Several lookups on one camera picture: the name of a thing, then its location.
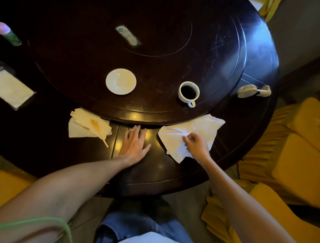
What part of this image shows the person's left hand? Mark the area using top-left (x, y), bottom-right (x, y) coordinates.
top-left (117, 125), bottom-right (152, 168)

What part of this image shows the person's right hand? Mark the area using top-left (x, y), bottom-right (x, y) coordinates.
top-left (182, 133), bottom-right (212, 166)

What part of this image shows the white cloth napkin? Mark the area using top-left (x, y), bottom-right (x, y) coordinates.
top-left (158, 114), bottom-right (226, 164)

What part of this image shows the wooden stir stick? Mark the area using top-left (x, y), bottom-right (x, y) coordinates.
top-left (90, 119), bottom-right (109, 149)

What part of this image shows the white coffee cup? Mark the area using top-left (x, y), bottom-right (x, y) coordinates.
top-left (178, 81), bottom-right (200, 108)

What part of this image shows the white saucer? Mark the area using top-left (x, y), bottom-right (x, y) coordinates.
top-left (105, 68), bottom-right (137, 95)

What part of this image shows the person's right forearm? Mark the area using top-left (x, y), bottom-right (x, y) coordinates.
top-left (202, 156), bottom-right (298, 243)

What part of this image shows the person's left forearm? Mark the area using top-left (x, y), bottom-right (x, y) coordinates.
top-left (0, 156), bottom-right (130, 243)

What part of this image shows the dark wooden round table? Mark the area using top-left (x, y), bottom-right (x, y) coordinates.
top-left (0, 0), bottom-right (280, 198)

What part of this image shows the folded cream paper tissue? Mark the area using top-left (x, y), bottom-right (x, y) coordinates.
top-left (70, 108), bottom-right (112, 141)

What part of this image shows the flat cream paper tissue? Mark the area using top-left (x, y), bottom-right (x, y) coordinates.
top-left (68, 117), bottom-right (98, 139)

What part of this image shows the cream handheld fan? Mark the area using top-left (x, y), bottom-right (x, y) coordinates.
top-left (237, 84), bottom-right (272, 98)

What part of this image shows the dark wooden turntable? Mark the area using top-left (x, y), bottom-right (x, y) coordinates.
top-left (26, 0), bottom-right (247, 126)

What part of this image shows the white shirt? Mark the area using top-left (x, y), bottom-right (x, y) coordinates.
top-left (117, 231), bottom-right (179, 243)

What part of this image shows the white tissue pack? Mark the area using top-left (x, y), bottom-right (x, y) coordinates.
top-left (0, 69), bottom-right (37, 110)

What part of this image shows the black tray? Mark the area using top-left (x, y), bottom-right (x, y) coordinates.
top-left (0, 61), bottom-right (37, 111)

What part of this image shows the white paper sheet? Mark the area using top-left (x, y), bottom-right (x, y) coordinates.
top-left (249, 0), bottom-right (264, 12)

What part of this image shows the green bottle pink cap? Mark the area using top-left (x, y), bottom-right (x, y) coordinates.
top-left (0, 22), bottom-right (22, 47)

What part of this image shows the green cable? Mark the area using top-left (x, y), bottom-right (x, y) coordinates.
top-left (0, 217), bottom-right (73, 243)

